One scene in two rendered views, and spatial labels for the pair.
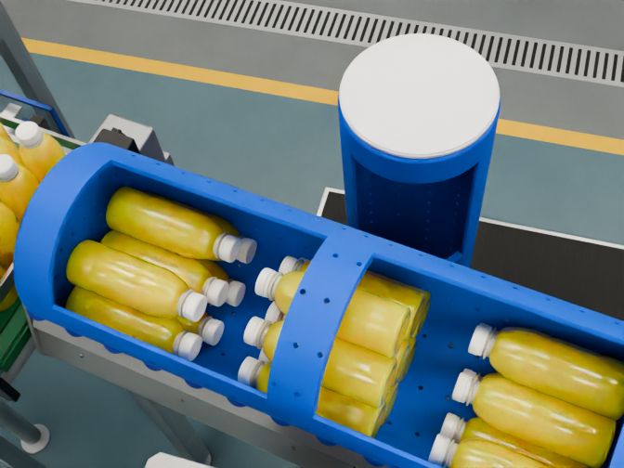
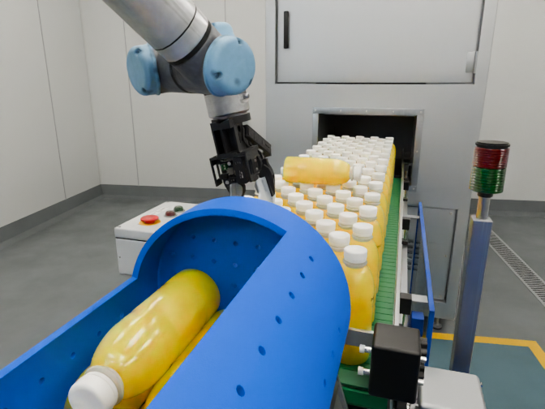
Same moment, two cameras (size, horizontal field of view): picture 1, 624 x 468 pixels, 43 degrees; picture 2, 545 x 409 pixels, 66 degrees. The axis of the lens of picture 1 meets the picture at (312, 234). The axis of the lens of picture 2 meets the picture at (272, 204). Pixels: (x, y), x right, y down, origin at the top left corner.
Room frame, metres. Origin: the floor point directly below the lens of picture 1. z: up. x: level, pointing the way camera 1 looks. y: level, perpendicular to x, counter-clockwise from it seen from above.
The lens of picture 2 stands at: (0.58, -0.16, 1.38)
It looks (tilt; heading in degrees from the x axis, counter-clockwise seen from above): 16 degrees down; 75
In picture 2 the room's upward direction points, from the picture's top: straight up
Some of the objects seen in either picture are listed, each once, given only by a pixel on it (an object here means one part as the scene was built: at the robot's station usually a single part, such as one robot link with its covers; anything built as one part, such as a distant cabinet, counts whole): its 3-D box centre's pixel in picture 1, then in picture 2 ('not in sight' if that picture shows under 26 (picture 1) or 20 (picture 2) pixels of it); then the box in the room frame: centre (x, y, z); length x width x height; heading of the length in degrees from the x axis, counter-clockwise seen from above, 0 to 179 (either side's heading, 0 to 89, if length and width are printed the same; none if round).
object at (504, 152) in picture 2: not in sight; (490, 157); (1.23, 0.54, 1.23); 0.06 x 0.06 x 0.04
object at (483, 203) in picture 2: not in sight; (487, 181); (1.23, 0.54, 1.18); 0.06 x 0.06 x 0.16
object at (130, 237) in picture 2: not in sight; (165, 236); (0.58, 0.74, 1.05); 0.20 x 0.10 x 0.10; 58
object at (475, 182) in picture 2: not in sight; (487, 178); (1.23, 0.54, 1.18); 0.06 x 0.06 x 0.05
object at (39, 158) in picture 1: (50, 168); (352, 307); (0.89, 0.44, 0.99); 0.07 x 0.07 x 0.19
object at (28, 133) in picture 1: (29, 134); (355, 255); (0.89, 0.44, 1.09); 0.04 x 0.04 x 0.02
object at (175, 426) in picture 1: (174, 425); not in sight; (0.62, 0.39, 0.31); 0.06 x 0.06 x 0.63; 58
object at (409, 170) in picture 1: (411, 224); not in sight; (0.90, -0.22, 0.59); 0.28 x 0.28 x 0.88
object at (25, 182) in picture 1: (27, 201); not in sight; (0.83, 0.48, 0.99); 0.07 x 0.07 x 0.19
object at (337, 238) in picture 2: not in sight; (339, 239); (0.89, 0.51, 1.09); 0.04 x 0.04 x 0.02
